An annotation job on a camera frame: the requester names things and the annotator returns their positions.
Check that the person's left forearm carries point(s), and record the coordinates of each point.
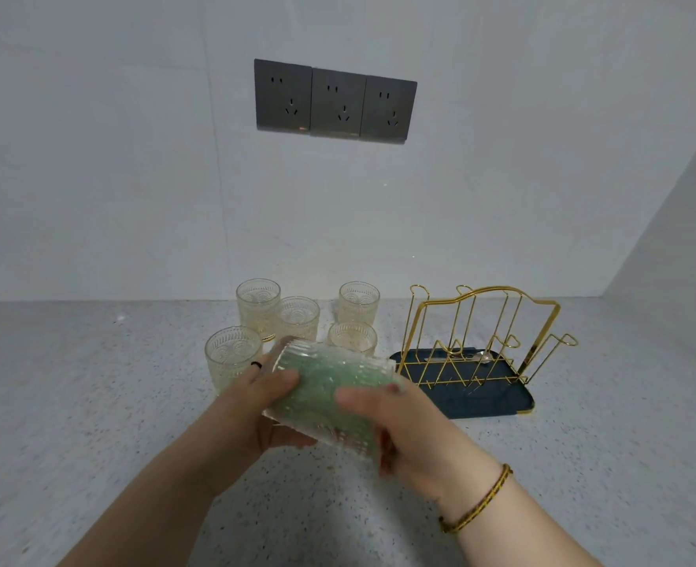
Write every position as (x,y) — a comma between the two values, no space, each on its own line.
(147,513)

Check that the cluster of embossed glasses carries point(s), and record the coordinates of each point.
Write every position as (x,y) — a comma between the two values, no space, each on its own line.
(230,360)

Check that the person's left hand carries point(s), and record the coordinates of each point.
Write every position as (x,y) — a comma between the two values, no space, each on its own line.
(242,419)

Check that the person's right forearm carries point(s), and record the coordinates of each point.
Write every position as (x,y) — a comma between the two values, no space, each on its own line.
(525,531)

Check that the grey wall socket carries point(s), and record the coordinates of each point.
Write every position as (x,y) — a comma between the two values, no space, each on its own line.
(283,95)
(389,109)
(338,103)

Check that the person's right hand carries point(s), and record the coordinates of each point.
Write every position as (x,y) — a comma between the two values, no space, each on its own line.
(430,442)

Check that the small clear round piece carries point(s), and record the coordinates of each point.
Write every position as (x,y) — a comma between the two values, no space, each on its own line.
(485,357)

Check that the single embossed clear glass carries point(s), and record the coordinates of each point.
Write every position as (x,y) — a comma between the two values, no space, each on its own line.
(292,350)

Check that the green cloth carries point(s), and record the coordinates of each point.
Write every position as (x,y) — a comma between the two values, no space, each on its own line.
(312,395)

